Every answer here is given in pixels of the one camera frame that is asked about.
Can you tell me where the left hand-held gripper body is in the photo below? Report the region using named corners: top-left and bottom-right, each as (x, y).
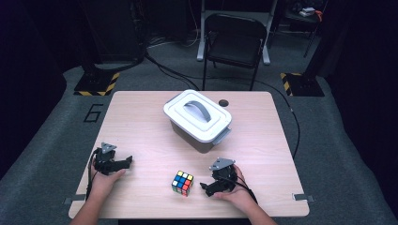
top-left (93, 142), bottom-right (125, 176)

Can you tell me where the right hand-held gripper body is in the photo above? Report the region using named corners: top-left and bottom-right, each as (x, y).
top-left (208, 157), bottom-right (238, 193)

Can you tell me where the colourful puzzle cube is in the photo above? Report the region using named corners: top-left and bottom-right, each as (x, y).
top-left (171, 170), bottom-right (194, 197)

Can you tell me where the clear grey plastic storage box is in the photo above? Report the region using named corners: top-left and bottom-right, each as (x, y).
top-left (168, 118), bottom-right (233, 155)

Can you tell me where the white lid with grey handle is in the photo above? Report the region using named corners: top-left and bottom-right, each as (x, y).
top-left (162, 89), bottom-right (233, 144)

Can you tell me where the person's right hand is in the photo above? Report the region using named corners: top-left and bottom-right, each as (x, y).
top-left (212, 164), bottom-right (256, 214)

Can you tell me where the person's left hand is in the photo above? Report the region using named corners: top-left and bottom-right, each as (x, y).
top-left (89, 163), bottom-right (127, 201)

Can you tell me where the grey tape strip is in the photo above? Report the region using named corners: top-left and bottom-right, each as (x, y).
top-left (292, 192), bottom-right (315, 203)
top-left (62, 194), bottom-right (87, 205)

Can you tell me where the black tape floor marking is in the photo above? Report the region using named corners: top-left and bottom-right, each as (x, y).
top-left (83, 103), bottom-right (104, 124)

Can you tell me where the black base with hazard tape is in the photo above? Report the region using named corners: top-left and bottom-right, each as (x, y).
top-left (280, 72), bottom-right (326, 98)
top-left (73, 67), bottom-right (121, 97)

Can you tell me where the black folding chair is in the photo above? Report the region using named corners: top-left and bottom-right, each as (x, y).
top-left (202, 12), bottom-right (268, 92)

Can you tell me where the dark cabinet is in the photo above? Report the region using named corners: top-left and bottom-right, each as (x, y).
top-left (78, 0), bottom-right (148, 64)

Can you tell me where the black tripod leg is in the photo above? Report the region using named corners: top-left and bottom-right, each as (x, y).
top-left (302, 18), bottom-right (323, 59)

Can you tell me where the small white box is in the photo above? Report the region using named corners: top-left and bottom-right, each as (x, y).
top-left (298, 7), bottom-right (317, 18)

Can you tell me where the left hand-held gripper cable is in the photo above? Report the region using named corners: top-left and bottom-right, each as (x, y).
top-left (85, 148), bottom-right (101, 201)

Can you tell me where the hand-held gripper cable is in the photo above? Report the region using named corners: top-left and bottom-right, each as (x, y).
top-left (215, 173), bottom-right (259, 204)
top-left (85, 148), bottom-right (101, 201)

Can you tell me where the right hand-held gripper cable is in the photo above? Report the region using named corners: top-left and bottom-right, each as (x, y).
top-left (215, 173), bottom-right (259, 204)

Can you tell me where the thin black floor cable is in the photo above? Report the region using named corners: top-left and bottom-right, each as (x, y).
top-left (250, 79), bottom-right (301, 160)

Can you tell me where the thick black floor cable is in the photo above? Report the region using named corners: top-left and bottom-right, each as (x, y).
top-left (144, 52), bottom-right (201, 92)

